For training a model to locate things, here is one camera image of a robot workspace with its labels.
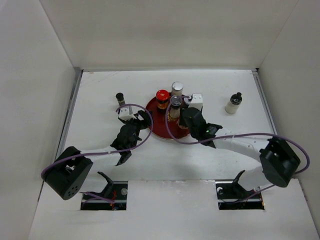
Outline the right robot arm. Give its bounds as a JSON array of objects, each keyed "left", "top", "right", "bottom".
[{"left": 180, "top": 107, "right": 301, "bottom": 198}]

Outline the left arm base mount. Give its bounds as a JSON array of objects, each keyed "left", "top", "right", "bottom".
[{"left": 80, "top": 171, "right": 129, "bottom": 211}]

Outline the red round tray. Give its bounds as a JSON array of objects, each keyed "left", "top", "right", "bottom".
[{"left": 145, "top": 97, "right": 190, "bottom": 140}]

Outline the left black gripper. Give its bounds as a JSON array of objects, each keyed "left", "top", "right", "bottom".
[{"left": 122, "top": 111, "right": 153, "bottom": 150}]

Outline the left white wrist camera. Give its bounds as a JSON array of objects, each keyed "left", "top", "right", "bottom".
[{"left": 118, "top": 106, "right": 137, "bottom": 121}]

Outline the white blue label bottle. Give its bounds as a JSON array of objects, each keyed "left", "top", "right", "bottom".
[{"left": 171, "top": 81, "right": 184, "bottom": 96}]

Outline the red cap sauce jar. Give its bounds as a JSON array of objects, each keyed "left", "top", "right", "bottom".
[{"left": 155, "top": 89, "right": 170, "bottom": 111}]

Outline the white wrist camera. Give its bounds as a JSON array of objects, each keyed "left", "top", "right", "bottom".
[
  {"left": 185, "top": 93, "right": 203, "bottom": 111},
  {"left": 118, "top": 106, "right": 137, "bottom": 121}
]

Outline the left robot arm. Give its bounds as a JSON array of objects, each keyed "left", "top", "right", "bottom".
[{"left": 41, "top": 107, "right": 154, "bottom": 200}]

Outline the clear cap spice bottle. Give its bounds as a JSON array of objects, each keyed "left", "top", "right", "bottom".
[{"left": 168, "top": 95, "right": 182, "bottom": 122}]

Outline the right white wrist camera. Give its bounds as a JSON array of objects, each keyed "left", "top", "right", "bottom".
[{"left": 185, "top": 93, "right": 203, "bottom": 111}]

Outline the black cap white bottle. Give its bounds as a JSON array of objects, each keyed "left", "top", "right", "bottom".
[{"left": 224, "top": 92, "right": 243, "bottom": 114}]

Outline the black cap pepper bottle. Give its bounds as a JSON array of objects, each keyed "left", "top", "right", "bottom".
[{"left": 115, "top": 92, "right": 126, "bottom": 110}]

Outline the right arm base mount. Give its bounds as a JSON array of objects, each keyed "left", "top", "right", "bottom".
[{"left": 215, "top": 170, "right": 265, "bottom": 210}]

